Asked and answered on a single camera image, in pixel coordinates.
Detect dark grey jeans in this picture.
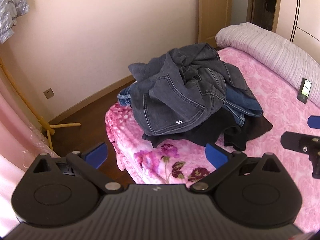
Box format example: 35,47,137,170
129,43,255,136

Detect black smartphone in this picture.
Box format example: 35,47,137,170
297,78,312,104

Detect black garment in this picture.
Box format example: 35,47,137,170
142,109,273,151

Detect pink rose blanket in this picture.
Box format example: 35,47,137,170
105,47,319,232

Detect wooden coat rack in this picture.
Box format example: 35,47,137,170
1,60,81,150

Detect blue jeans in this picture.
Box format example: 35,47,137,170
117,83,263,127

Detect striped white rolled quilt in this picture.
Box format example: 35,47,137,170
215,22,319,105

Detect white wardrobe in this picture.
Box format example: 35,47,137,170
275,0,320,53

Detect wooden door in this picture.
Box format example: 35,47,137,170
198,0,232,47

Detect silver puffer jacket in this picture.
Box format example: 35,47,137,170
0,0,30,44

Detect wall power socket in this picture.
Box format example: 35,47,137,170
44,88,55,99

